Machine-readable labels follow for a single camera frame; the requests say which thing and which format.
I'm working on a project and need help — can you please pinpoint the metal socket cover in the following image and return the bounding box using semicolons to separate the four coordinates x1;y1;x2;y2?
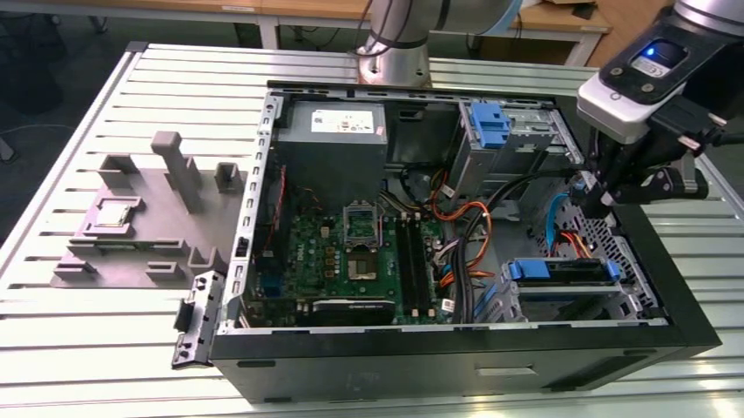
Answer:
342;199;384;250

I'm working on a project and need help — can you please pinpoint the black office chair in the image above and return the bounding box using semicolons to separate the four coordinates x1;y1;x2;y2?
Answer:
0;12;65;114

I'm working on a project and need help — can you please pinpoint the black graphics card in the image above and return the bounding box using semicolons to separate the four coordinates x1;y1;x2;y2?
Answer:
292;297;394;327

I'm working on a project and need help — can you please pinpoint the black RAM slot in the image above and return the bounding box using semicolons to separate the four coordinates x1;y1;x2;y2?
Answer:
395;211;420;319
411;211;438;319

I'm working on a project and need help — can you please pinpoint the orange power wire with connector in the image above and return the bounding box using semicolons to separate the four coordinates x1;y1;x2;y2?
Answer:
554;230;597;262

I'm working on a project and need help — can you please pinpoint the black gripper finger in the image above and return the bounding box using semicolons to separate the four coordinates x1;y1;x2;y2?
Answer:
579;173;611;219
603;167;682;206

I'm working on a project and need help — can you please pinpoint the hard disk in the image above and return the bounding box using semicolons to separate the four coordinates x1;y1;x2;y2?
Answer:
507;259;621;288

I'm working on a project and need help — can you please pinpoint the CPU socket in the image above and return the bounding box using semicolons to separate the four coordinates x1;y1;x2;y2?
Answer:
344;247;384;282

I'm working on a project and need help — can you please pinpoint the blue plastic drive latch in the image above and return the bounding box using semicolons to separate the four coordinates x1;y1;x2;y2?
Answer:
470;102;511;149

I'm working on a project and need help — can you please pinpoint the grey metal disk bay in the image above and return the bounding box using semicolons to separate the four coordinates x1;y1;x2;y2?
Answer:
498;256;646;323

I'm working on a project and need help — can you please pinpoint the silver CPU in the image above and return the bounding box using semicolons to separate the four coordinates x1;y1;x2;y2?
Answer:
95;204;132;227

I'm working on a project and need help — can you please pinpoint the blue data wire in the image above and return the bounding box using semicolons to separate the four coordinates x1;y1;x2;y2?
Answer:
543;172;589;258

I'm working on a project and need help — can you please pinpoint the black cable bundle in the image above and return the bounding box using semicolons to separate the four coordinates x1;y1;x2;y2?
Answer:
450;167;582;326

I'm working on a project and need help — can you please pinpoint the thin red wire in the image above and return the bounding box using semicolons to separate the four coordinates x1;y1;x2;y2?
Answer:
264;165;290;258

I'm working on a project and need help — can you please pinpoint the orange wire bundle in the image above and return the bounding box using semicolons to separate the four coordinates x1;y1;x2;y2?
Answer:
428;199;495;280

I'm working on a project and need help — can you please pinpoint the black PC case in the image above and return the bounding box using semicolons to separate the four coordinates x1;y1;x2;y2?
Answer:
208;79;721;404

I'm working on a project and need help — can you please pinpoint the green motherboard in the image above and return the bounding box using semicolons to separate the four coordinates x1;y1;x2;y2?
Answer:
248;204;461;327

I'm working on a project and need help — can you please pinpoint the grey hinged slot bracket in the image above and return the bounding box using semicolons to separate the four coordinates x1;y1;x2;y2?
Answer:
171;269;228;371

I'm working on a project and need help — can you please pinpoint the grey parts rack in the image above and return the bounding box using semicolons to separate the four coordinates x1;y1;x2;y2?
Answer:
50;130;251;291

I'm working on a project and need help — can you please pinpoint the wooden desk with white frame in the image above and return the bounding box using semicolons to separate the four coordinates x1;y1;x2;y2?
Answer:
74;0;614;66

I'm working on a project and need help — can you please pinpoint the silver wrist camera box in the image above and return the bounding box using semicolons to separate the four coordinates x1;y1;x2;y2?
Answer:
578;73;658;143

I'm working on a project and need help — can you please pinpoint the grey power supply unit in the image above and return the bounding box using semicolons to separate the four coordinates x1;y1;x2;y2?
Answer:
272;100;390;210

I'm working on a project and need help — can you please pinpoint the grey metal drive cage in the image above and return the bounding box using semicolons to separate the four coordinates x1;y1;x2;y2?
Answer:
450;99;582;206

